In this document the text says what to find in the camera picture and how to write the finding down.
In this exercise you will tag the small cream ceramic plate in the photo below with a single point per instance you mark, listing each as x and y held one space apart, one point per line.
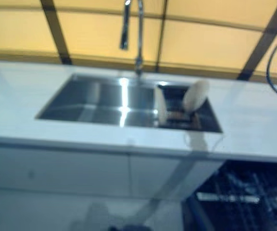
161 108

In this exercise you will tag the large cream ceramic plate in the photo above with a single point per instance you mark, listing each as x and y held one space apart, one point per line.
196 96

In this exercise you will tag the black sink dish rack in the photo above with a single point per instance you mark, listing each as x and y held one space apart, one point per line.
174 103

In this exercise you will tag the stainless steel kitchen sink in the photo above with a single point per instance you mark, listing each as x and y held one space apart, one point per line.
92 101

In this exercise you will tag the narrow white cabinet door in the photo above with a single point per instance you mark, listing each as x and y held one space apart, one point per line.
157 175

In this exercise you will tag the chrome pull-down faucet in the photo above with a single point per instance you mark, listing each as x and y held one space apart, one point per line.
140 43

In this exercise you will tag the yellow backlit dark-framed window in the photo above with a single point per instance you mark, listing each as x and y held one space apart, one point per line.
201 36

